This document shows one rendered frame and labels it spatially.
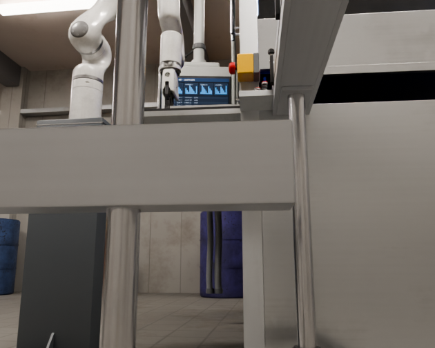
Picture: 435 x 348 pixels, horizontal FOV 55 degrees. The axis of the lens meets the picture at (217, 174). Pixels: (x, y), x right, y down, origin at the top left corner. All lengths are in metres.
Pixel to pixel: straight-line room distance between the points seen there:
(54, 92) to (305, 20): 5.70
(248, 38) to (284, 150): 1.02
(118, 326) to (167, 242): 4.79
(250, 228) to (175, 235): 4.03
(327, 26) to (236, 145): 0.46
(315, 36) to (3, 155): 0.68
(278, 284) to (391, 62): 0.84
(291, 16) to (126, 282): 0.61
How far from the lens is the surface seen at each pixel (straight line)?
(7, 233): 5.57
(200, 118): 1.52
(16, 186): 0.67
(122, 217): 0.62
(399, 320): 1.44
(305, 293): 1.16
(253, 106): 1.42
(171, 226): 5.39
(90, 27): 1.76
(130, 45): 0.70
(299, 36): 1.00
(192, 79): 2.64
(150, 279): 5.44
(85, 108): 1.67
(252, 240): 1.37
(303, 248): 1.15
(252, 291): 1.37
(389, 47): 1.62
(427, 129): 1.54
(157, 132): 0.61
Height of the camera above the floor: 0.35
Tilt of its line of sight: 12 degrees up
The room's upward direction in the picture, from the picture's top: straight up
